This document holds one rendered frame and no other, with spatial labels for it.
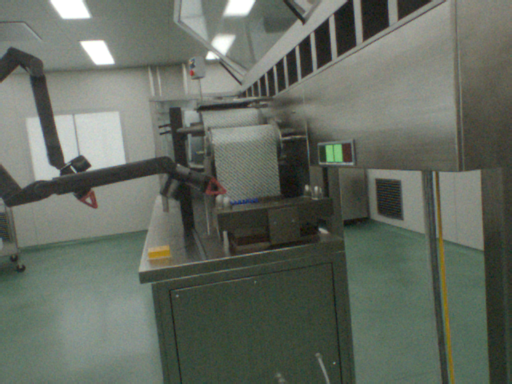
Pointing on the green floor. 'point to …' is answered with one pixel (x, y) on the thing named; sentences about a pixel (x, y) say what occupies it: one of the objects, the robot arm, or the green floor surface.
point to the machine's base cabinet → (257, 324)
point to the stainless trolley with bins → (11, 243)
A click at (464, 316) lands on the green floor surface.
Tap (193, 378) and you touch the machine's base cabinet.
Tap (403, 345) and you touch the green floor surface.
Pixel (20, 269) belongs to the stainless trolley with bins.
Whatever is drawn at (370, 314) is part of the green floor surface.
